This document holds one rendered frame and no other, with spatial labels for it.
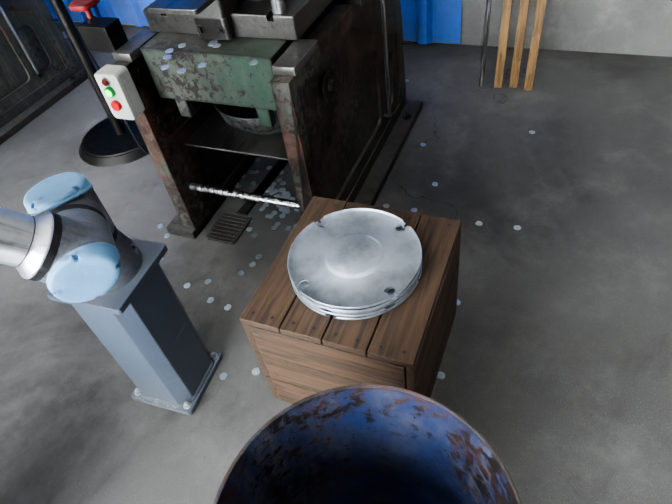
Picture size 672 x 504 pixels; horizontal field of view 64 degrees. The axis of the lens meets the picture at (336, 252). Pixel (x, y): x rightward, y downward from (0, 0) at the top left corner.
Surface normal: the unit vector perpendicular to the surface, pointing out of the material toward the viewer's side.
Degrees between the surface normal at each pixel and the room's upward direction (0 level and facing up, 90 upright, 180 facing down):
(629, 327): 0
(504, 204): 0
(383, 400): 88
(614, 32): 90
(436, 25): 90
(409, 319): 0
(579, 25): 90
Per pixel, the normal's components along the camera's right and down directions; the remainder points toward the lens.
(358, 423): 0.06, 0.69
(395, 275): -0.13, -0.68
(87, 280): 0.55, 0.63
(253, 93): -0.37, 0.71
